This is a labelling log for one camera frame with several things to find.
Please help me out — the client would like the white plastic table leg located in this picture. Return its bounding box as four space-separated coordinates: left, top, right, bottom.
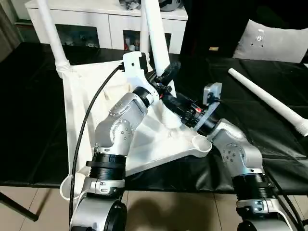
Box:
35 0 72 78
227 67 308 138
140 0 184 129
140 13 152 64

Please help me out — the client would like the white glass-door cabinet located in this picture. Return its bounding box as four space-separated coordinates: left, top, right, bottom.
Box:
25 0 189 55

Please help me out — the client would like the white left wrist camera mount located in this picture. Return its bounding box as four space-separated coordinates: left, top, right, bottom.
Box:
122 50 161 102

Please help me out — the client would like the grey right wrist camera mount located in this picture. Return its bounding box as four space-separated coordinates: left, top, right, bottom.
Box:
196 82 223 132

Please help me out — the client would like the white plastic table top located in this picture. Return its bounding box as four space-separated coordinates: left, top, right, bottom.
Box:
59 59 213 201

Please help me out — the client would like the grey round pot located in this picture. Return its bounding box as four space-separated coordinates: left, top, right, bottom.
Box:
159 0 186 13

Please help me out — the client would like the black metal table leg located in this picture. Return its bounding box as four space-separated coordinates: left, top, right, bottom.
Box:
0 191 39 222

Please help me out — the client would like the black box with gold label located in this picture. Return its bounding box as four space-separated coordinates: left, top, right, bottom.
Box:
180 0 251 59

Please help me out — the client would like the grey curtain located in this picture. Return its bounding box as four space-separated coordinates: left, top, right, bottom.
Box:
0 0 23 58

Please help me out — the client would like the white pillow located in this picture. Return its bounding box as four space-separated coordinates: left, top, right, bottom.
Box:
232 18 308 64

